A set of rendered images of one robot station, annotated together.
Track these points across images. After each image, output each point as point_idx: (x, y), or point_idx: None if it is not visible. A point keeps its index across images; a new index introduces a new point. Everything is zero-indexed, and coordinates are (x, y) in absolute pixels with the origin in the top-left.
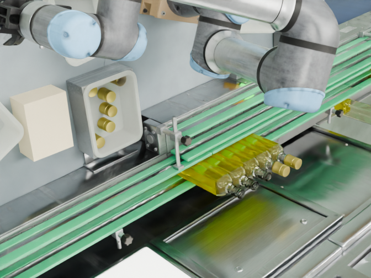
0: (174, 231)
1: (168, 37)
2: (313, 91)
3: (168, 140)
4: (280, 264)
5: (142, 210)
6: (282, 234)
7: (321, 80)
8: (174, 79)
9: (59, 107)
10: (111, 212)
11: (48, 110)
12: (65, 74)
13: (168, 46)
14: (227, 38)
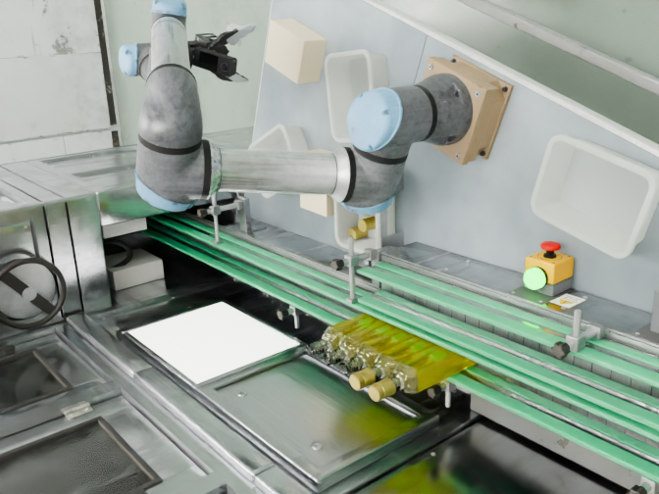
0: (320, 357)
1: (466, 173)
2: (134, 172)
3: None
4: (234, 419)
5: (317, 312)
6: (294, 427)
7: (137, 166)
8: (468, 233)
9: None
10: (320, 298)
11: None
12: None
13: (465, 184)
14: (328, 153)
